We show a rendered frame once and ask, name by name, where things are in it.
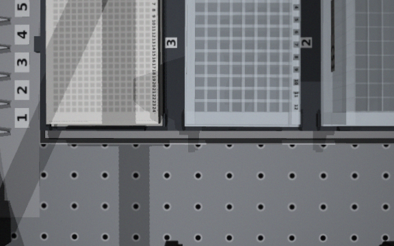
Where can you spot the dark grey plate carrier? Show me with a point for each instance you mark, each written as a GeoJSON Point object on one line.
{"type": "Point", "coordinates": [173, 116]}

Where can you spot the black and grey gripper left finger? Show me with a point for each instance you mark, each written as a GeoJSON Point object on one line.
{"type": "Point", "coordinates": [173, 243]}

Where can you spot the grey flat base plate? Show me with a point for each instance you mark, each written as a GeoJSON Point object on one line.
{"type": "Point", "coordinates": [211, 195]}

